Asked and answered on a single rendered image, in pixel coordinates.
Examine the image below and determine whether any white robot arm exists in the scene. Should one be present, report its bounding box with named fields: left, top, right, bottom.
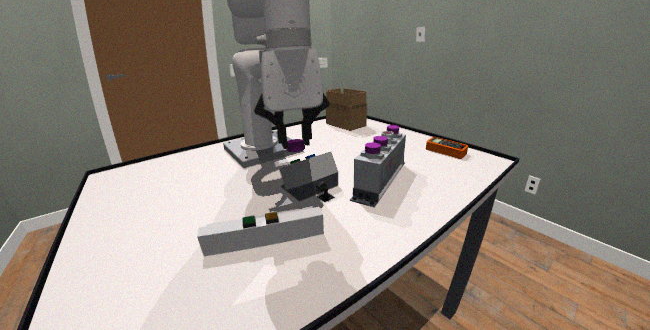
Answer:
left=227, top=0, right=311, bottom=150

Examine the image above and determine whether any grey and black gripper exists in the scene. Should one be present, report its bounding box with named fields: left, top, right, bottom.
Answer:
left=254, top=46, right=330, bottom=149

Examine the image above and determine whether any small brown cardboard box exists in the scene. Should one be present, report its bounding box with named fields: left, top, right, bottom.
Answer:
left=326, top=88, right=367, bottom=131

